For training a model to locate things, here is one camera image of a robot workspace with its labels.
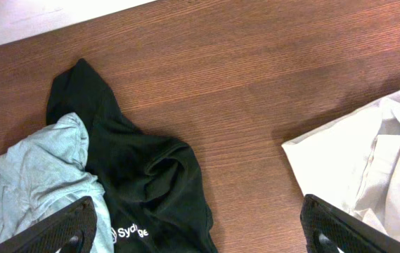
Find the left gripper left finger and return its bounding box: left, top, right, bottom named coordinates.
left=0, top=196, right=97, bottom=253

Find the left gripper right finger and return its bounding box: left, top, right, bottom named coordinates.
left=300, top=194, right=400, bottom=253

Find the white t-shirt black print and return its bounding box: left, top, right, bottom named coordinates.
left=282, top=90, right=400, bottom=242

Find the light blue-grey shirt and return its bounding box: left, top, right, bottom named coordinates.
left=0, top=112, right=114, bottom=252

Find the black t-shirt white logo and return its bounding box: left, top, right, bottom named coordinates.
left=46, top=59, right=216, bottom=252

